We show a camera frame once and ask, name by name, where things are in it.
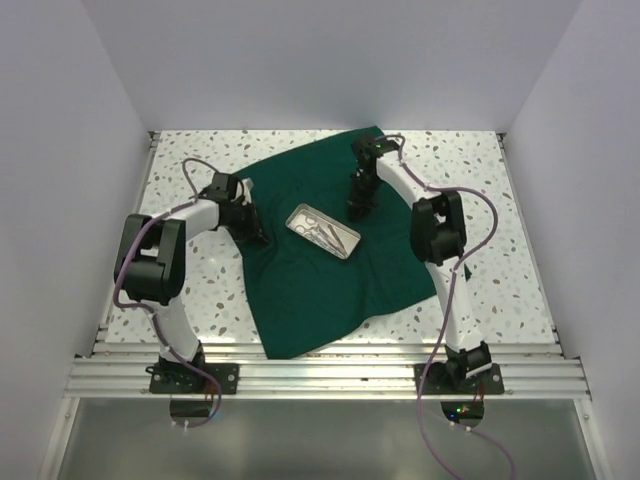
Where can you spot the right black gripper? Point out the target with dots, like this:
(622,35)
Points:
(360,206)

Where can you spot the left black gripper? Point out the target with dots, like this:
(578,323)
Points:
(254,233)

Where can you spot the metal instrument tray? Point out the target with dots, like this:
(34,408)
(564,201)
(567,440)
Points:
(349,237)

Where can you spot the silver hemostat forceps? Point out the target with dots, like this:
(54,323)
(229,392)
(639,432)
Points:
(307,227)

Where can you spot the green surgical drape cloth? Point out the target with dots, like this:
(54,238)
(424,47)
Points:
(302,297)

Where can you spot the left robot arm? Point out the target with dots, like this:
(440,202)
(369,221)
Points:
(150,269)

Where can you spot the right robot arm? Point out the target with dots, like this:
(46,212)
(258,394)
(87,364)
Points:
(438,239)

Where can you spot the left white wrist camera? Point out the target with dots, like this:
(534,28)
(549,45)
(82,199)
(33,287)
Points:
(247,185)

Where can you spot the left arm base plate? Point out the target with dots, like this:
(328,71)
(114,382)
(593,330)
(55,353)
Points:
(178,380)

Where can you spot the aluminium rail frame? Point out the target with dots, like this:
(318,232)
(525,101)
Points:
(377,361)

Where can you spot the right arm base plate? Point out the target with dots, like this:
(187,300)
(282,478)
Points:
(439,382)

